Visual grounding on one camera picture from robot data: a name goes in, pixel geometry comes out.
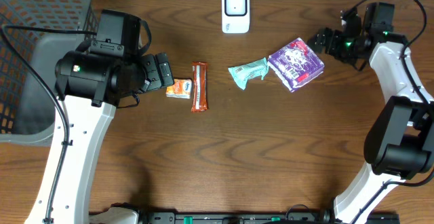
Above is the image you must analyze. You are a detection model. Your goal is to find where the orange tissue pack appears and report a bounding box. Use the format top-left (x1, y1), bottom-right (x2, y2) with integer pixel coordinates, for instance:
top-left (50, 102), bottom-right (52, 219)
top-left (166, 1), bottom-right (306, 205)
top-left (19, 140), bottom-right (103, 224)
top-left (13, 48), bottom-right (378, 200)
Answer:
top-left (165, 79), bottom-right (193, 99)

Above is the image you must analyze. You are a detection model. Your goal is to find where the orange-brown snack bar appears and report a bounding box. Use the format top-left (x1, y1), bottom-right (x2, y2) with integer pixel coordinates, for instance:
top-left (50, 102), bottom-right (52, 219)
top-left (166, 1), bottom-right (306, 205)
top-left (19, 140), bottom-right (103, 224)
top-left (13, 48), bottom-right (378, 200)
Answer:
top-left (191, 62), bottom-right (208, 112)

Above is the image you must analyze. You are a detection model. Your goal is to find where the red purple noodle packet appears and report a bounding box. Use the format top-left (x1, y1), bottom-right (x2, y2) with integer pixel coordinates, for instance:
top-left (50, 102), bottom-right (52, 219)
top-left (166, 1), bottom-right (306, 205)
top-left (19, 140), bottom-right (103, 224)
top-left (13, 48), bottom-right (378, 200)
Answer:
top-left (267, 38), bottom-right (325, 92)

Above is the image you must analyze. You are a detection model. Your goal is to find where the teal snack packet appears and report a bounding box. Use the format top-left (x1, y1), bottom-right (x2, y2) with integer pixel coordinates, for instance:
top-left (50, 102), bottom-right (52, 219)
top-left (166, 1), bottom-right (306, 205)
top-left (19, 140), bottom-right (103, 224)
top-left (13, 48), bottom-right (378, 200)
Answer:
top-left (228, 58), bottom-right (269, 90)

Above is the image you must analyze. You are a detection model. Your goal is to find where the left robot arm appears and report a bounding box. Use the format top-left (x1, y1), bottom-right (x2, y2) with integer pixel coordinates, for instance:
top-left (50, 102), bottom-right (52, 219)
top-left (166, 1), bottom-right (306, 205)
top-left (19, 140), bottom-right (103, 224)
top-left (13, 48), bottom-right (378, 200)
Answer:
top-left (26, 48), bottom-right (174, 224)

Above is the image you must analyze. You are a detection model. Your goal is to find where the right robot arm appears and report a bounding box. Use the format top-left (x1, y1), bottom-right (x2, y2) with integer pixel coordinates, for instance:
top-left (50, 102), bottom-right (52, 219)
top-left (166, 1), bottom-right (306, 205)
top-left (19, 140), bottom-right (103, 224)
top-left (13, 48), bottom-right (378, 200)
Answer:
top-left (308, 16), bottom-right (433, 223)

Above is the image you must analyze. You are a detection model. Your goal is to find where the white barcode scanner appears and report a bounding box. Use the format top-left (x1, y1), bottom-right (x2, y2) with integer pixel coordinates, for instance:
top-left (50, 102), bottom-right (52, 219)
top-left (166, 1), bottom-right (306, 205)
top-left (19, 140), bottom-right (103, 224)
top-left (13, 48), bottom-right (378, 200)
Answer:
top-left (221, 0), bottom-right (250, 34)

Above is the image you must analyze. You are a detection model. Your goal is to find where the grey plastic mesh basket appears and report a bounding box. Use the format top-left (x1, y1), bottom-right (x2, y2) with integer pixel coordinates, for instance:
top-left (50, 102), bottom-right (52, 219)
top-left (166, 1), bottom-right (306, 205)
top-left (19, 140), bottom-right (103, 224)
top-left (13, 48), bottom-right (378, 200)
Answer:
top-left (1, 0), bottom-right (98, 146)

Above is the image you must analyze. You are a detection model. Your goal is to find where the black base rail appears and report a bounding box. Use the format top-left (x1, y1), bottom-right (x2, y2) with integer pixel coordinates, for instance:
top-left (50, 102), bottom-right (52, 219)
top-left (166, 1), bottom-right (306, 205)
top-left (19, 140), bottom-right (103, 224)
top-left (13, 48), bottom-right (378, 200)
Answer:
top-left (138, 212), bottom-right (319, 224)

